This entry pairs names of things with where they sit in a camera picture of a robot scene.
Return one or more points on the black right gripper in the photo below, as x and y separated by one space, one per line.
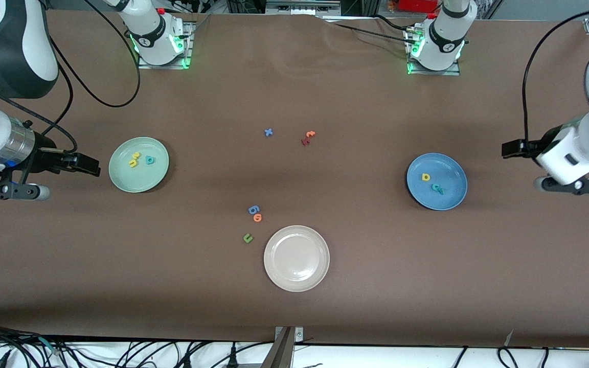
45 157

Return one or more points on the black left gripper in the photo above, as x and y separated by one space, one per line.
535 148

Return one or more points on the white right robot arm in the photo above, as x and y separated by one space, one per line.
13 46

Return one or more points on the green plate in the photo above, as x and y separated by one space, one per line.
136 179

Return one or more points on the blue plate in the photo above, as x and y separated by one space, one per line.
453 176

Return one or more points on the brown paper table cover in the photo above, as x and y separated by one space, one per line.
427 281

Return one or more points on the blue foam digit six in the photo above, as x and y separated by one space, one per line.
253 209

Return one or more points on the green foam letter u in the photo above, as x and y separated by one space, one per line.
247 238

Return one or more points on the red background box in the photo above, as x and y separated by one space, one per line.
417 5

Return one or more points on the beige plate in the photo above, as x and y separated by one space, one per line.
296 258

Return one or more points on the black power plug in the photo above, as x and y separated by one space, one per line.
232 353

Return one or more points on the grey background device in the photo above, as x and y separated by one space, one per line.
302 6

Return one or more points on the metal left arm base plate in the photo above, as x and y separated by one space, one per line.
435 72

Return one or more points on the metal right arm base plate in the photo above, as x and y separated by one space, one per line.
189 51

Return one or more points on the metal table edge bracket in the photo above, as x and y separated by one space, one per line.
281 352

